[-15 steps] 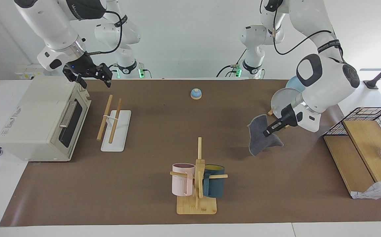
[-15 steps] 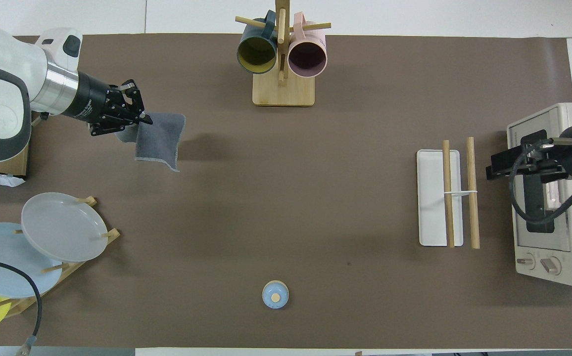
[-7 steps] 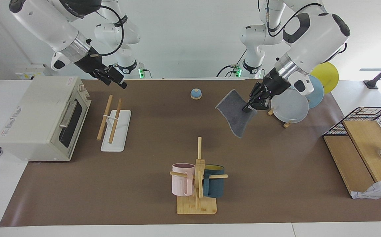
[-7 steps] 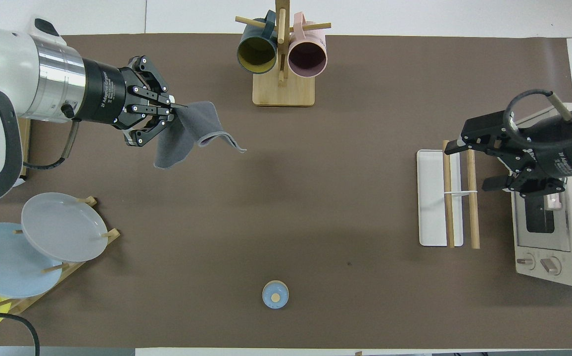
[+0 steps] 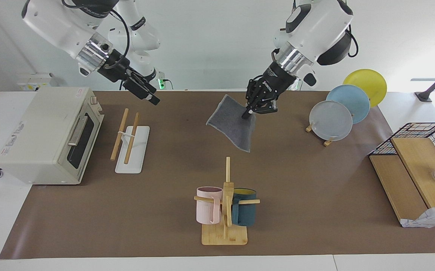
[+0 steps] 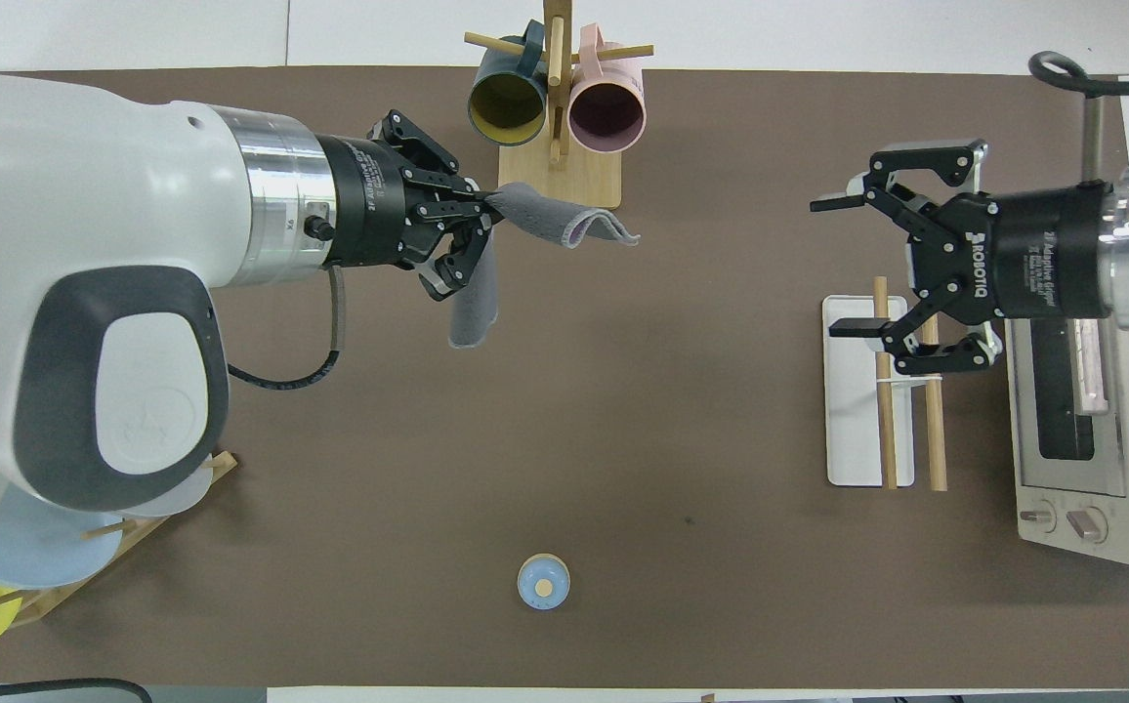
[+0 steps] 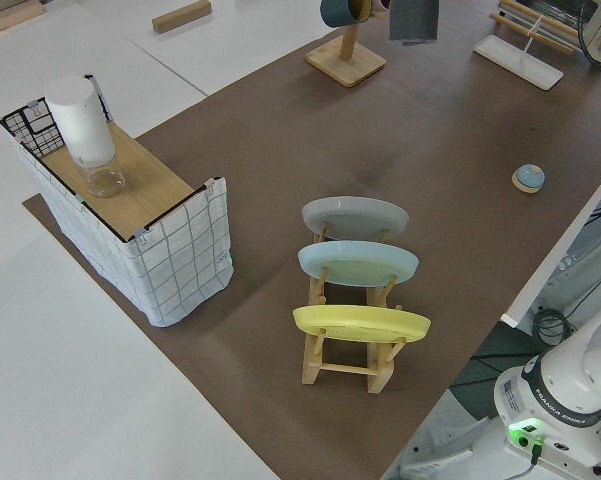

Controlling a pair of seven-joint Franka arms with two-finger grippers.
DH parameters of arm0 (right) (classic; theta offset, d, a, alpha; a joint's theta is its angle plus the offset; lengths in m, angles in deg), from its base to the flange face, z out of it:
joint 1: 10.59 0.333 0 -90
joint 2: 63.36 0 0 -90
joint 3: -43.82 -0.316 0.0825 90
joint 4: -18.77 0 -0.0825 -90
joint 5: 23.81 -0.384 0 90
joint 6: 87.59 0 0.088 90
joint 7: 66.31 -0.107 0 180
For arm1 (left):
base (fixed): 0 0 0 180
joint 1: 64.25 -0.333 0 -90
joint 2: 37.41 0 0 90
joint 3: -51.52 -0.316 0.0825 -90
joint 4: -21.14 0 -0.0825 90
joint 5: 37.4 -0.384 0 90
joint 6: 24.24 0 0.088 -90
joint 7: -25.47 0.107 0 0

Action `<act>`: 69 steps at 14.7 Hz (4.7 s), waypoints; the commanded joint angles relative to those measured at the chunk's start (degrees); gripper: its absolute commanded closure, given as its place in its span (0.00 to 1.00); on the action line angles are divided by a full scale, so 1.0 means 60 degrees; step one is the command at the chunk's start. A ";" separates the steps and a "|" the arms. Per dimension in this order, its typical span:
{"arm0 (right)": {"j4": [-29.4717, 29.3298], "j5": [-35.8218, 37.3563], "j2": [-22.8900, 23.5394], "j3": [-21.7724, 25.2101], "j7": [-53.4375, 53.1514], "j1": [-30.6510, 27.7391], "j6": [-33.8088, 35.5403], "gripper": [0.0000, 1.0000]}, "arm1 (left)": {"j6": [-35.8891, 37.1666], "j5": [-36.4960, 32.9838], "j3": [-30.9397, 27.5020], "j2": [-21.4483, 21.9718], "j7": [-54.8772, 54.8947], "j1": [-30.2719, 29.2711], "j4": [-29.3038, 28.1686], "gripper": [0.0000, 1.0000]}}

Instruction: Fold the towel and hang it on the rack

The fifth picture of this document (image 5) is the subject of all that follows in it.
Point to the light blue plate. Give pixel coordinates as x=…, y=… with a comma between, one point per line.
x=353, y=101

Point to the yellow plate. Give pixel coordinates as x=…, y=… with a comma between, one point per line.
x=370, y=82

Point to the white power strip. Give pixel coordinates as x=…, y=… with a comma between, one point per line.
x=33, y=81

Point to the purple grey-backed towel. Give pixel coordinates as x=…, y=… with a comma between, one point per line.
x=232, y=124

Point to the dark teal mug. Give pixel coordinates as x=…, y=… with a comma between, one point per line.
x=244, y=210

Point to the wooden box shelf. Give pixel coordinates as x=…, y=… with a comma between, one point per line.
x=424, y=173

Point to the wooden mug tree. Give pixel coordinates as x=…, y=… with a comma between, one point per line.
x=227, y=233

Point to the wooden plate rack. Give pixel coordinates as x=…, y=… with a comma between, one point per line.
x=328, y=142

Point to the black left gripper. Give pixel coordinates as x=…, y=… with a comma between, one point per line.
x=277, y=79

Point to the white marbled cloth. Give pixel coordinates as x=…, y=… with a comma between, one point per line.
x=434, y=218

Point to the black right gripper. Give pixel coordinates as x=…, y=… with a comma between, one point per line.
x=116, y=66

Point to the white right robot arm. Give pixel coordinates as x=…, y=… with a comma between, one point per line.
x=63, y=22

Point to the grey plate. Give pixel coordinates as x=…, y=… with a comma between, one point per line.
x=330, y=120

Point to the white wooden-bar towel rack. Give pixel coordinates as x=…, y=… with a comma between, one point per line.
x=133, y=150

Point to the cream toaster oven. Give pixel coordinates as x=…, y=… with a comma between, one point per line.
x=40, y=143

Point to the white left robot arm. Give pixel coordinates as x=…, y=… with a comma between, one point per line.
x=315, y=26

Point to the pink mug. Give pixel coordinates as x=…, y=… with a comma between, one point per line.
x=206, y=207

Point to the brown table mat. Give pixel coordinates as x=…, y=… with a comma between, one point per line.
x=165, y=188

